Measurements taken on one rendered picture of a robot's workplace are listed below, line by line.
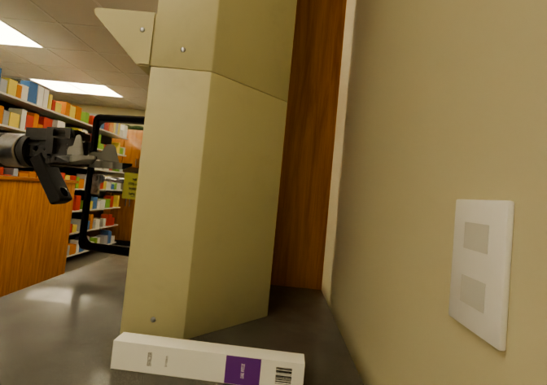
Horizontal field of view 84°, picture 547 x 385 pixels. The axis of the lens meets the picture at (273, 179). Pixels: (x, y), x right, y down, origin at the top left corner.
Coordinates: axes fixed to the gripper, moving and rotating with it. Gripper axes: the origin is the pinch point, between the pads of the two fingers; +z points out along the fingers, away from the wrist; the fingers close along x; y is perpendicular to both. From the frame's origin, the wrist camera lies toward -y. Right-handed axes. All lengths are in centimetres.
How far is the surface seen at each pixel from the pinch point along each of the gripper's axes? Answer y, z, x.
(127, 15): 26.2, 7.4, -14.2
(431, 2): 23, 55, -27
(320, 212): -9, 49, 23
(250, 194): -4.7, 30.6, -5.9
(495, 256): -8, 54, -43
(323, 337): -31, 46, -7
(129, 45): 20.5, 8.1, -14.2
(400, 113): 9, 55, -19
